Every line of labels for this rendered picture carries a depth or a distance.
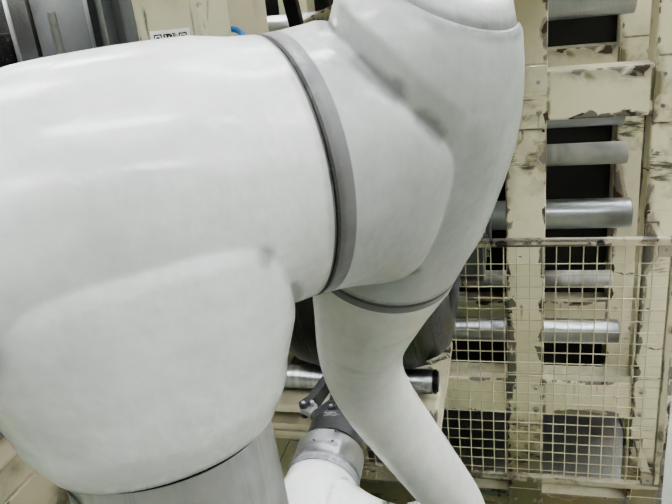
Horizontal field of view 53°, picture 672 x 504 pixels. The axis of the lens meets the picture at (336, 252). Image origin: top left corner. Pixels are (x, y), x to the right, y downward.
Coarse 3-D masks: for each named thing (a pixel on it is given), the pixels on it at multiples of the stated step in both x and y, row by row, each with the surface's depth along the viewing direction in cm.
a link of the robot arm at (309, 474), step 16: (304, 464) 80; (320, 464) 79; (336, 464) 80; (288, 480) 78; (304, 480) 77; (320, 480) 77; (336, 480) 77; (352, 480) 80; (288, 496) 75; (304, 496) 75; (320, 496) 75; (336, 496) 75; (352, 496) 76; (368, 496) 77
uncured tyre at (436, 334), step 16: (304, 304) 105; (448, 304) 112; (304, 320) 107; (432, 320) 106; (448, 320) 114; (304, 336) 110; (416, 336) 106; (432, 336) 109; (448, 336) 117; (304, 352) 114; (416, 352) 110; (432, 352) 114
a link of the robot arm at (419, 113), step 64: (384, 0) 28; (448, 0) 28; (512, 0) 30; (320, 64) 29; (384, 64) 28; (448, 64) 28; (512, 64) 30; (320, 128) 28; (384, 128) 29; (448, 128) 30; (512, 128) 32; (384, 192) 29; (448, 192) 32; (384, 256) 32; (448, 256) 36
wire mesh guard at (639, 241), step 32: (512, 320) 166; (544, 320) 164; (576, 320) 162; (608, 320) 160; (480, 352) 170; (544, 352) 167; (576, 384) 168; (608, 416) 169; (480, 448) 182; (576, 448) 174; (640, 448) 171; (544, 480) 180; (576, 480) 177; (608, 480) 176; (640, 480) 175
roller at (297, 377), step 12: (288, 372) 127; (300, 372) 127; (312, 372) 126; (408, 372) 122; (420, 372) 122; (432, 372) 122; (288, 384) 127; (300, 384) 127; (312, 384) 126; (420, 384) 121; (432, 384) 121
